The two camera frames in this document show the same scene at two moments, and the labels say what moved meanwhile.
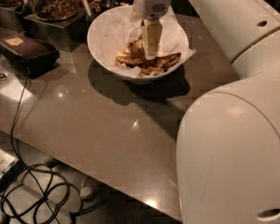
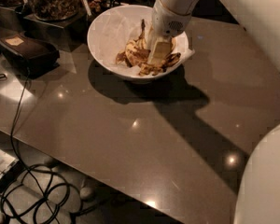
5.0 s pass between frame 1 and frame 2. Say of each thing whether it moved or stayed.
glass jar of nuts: stayed
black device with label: stayed
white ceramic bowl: stayed
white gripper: moved
